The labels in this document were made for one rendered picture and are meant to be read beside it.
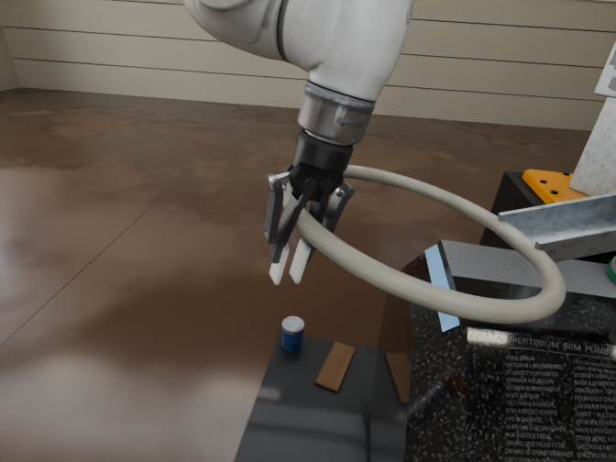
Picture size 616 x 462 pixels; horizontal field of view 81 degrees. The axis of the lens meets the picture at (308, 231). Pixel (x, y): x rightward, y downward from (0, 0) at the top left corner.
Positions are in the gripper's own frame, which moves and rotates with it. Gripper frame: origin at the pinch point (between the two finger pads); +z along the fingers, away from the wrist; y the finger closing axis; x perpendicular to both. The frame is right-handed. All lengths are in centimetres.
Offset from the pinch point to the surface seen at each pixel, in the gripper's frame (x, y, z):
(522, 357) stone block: -18.5, 44.1, 9.6
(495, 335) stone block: -13.8, 40.8, 8.1
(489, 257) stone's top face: 6, 61, 4
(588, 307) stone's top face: -16, 65, 2
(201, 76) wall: 661, 113, 73
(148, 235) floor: 189, 0, 113
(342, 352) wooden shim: 48, 70, 86
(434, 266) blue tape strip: 10.4, 47.9, 9.8
